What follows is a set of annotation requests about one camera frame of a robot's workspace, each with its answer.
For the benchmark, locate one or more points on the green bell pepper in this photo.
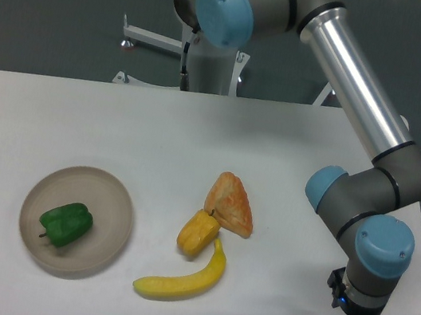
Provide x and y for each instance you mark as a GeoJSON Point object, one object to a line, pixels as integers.
{"type": "Point", "coordinates": [65, 224]}

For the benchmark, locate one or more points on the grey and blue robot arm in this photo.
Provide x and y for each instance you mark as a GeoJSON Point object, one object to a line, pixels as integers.
{"type": "Point", "coordinates": [356, 208]}

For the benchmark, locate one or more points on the yellow bell pepper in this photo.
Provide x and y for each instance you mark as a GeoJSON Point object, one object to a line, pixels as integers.
{"type": "Point", "coordinates": [197, 234]}

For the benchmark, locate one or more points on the beige round plate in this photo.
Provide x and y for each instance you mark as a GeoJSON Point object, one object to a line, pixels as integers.
{"type": "Point", "coordinates": [108, 201]}

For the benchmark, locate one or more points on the orange toy croissant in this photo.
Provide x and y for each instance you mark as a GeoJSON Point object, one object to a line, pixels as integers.
{"type": "Point", "coordinates": [228, 202]}

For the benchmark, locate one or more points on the yellow banana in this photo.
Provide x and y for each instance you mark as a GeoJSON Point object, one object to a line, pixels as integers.
{"type": "Point", "coordinates": [186, 286]}

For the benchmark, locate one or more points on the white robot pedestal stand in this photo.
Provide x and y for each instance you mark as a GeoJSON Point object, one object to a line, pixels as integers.
{"type": "Point", "coordinates": [276, 68]}

